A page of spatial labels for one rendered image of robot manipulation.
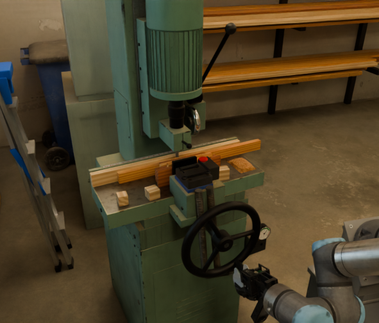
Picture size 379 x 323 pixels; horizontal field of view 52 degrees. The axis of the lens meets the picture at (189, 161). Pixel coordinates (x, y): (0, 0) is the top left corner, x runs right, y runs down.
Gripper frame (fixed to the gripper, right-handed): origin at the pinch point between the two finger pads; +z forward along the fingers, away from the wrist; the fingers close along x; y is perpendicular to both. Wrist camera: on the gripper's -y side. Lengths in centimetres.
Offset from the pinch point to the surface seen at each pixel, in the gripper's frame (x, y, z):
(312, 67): -216, 62, 189
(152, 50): 11, 75, 14
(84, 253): 30, -27, 130
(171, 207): 12.7, 23.9, 15.1
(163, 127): 6, 49, 29
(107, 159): 19, 36, 69
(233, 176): -13.7, 28.1, 17.1
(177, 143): 4.0, 43.7, 21.8
